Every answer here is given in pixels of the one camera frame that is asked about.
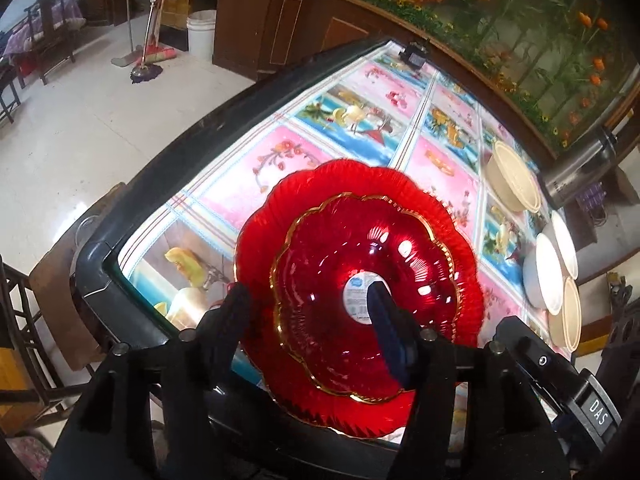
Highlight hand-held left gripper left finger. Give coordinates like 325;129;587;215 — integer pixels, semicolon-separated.
47;282;253;480

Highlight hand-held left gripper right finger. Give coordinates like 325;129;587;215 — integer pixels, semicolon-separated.
367;282;571;480

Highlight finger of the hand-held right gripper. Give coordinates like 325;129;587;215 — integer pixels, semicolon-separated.
495;316;583;411

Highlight beige ribbed bowl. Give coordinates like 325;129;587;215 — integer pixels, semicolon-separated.
547;276;582;351
484;140;543;213

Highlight white foam bowl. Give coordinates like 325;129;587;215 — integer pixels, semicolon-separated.
522;232;565;315
542;209;579;281

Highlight small red gold-rimmed plate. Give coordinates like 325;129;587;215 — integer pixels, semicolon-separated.
270;192;462;405

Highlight large red scalloped plate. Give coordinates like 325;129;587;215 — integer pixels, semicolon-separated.
234;158;485;440

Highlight purple bottles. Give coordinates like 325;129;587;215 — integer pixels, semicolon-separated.
580;180;608;211

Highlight printed fruit tablecloth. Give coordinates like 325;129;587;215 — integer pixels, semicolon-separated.
117;42;576;461

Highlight brown wooden stool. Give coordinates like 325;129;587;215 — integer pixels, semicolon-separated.
27;182;126;371

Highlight stainless steel thermos jug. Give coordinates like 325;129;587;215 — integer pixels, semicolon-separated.
542;125;628;208

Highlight dark framed table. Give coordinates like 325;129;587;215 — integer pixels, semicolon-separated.
75;35;581;480

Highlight red and green broom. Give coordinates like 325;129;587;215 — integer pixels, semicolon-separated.
137;45;178;67

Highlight small black device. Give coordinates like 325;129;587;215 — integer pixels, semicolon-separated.
399;40;431;70

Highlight white plastic bucket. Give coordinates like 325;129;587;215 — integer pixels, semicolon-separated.
186;10;217;62

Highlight brown wooden cabinet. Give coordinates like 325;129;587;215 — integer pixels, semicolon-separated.
212;0;401;81

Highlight artificial flower display panel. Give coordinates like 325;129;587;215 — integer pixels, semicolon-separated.
330;0;640;151

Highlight wooden chair with purple cushion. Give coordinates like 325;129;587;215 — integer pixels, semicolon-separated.
22;0;86;86

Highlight mop with metal handle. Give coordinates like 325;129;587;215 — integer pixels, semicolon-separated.
130;0;173;85

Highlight long-handled dustpan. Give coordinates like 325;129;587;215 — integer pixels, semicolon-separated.
111;0;143;67

